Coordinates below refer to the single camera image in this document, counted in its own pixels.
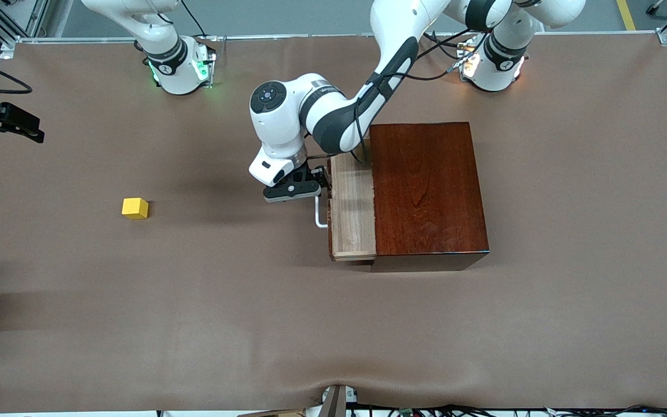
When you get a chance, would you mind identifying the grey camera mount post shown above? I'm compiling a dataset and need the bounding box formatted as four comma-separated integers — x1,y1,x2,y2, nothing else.
317,384,350,417

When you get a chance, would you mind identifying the black right arm base cable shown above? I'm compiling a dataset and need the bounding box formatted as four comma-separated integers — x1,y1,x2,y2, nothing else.
180,0,207,38

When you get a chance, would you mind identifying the wooden drawer white handle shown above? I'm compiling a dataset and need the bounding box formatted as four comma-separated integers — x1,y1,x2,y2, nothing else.
315,148,378,262

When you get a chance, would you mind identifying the black left arm base cable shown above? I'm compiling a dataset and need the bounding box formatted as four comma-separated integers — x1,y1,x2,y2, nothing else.
423,29,476,73

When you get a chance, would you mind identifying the yellow cube block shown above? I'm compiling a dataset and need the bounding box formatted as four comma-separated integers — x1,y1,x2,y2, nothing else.
122,197,149,220

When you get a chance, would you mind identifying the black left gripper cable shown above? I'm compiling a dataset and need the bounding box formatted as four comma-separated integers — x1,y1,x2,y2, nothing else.
353,26,480,167

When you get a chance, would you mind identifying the black arm base cable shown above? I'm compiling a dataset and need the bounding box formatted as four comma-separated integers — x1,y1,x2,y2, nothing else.
423,29,476,73
180,0,207,38

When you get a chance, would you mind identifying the clear table edge strip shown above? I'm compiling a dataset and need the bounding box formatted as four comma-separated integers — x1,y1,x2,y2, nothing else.
0,30,667,45

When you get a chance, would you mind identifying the brown table cover sheet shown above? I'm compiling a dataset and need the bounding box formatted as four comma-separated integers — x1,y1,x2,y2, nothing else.
0,32,667,415

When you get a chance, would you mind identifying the dark wooden drawer cabinet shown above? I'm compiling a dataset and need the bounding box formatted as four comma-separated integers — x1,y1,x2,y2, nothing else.
368,122,490,273

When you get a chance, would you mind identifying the yellow floor tape strip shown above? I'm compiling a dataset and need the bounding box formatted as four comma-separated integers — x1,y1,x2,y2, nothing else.
616,0,638,31

